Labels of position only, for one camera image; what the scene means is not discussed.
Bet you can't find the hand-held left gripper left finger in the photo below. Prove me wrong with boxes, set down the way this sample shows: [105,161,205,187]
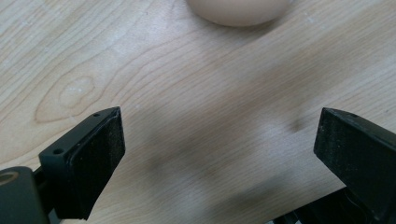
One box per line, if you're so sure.
[38,106,126,221]

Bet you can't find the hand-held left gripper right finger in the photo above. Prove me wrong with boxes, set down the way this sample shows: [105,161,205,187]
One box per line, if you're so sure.
[313,107,396,222]

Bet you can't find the beige egg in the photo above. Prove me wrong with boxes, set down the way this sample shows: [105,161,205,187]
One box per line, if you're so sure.
[186,0,294,28]

